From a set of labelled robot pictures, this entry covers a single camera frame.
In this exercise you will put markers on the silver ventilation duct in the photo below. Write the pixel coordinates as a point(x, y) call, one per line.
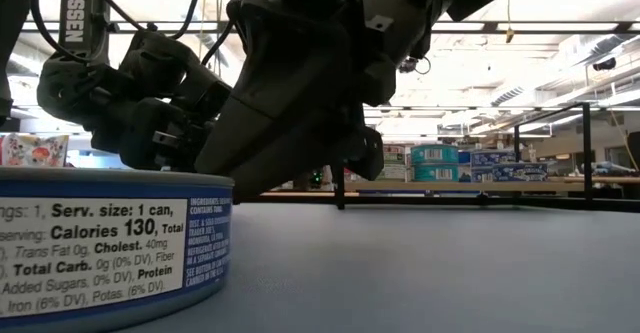
point(520, 93)

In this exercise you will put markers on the black metal shelf frame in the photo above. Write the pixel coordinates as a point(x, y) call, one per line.
point(586, 148)

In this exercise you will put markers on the black dome fixture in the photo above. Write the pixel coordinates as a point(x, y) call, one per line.
point(605, 64)

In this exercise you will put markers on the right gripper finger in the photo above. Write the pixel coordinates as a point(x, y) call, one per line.
point(240, 143)
point(295, 163)

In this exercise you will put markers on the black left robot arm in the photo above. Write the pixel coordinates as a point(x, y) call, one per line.
point(82, 18)

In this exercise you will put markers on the blue storage bins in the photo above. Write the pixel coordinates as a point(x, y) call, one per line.
point(464, 158)

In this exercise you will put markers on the blue table mat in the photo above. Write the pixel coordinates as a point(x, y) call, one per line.
point(425, 273)

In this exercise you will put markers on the dark blue label tuna can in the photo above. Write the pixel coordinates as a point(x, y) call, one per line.
point(481, 175)
point(492, 159)
point(100, 253)

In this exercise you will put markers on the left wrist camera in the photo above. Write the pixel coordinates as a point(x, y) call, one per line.
point(205, 93)

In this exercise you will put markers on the black hanging camera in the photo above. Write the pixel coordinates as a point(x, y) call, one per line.
point(409, 65)

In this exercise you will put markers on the floral patterned box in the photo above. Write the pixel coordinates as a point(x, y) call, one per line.
point(32, 150)

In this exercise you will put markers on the wooden shelf board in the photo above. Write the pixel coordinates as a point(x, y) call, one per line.
point(450, 187)

